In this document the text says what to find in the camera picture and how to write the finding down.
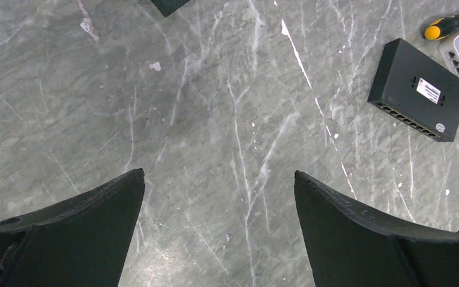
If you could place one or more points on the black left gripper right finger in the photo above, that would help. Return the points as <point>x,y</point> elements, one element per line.
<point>349,243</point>

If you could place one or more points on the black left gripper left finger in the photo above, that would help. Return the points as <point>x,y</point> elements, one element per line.
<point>80,241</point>

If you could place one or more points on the yellow black screwdriver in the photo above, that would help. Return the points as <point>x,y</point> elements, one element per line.
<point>441,28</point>

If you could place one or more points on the plain black box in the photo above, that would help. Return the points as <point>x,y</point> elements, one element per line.
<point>167,7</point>

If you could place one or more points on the black network switch with label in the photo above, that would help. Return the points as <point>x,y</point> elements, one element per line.
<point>416,90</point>

